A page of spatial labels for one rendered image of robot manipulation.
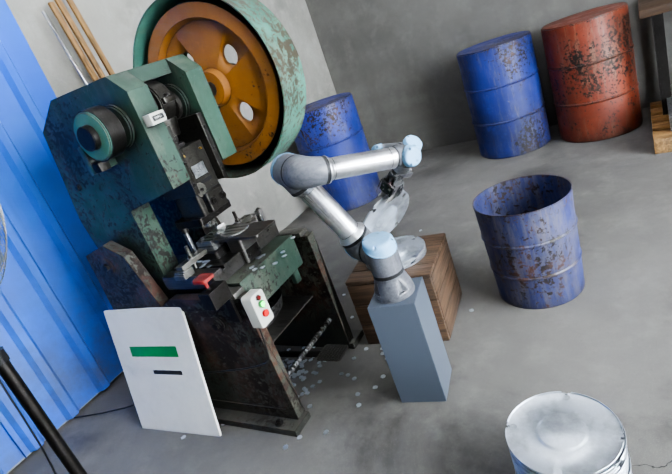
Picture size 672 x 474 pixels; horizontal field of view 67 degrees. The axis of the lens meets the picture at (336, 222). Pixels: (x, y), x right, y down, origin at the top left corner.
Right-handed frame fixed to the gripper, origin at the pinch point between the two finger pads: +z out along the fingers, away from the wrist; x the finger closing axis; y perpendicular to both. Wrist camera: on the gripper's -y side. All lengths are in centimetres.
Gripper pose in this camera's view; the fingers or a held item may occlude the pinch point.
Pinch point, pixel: (386, 198)
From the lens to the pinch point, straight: 220.2
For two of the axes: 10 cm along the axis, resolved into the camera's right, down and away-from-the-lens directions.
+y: -6.5, 4.7, -6.0
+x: 7.1, 6.4, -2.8
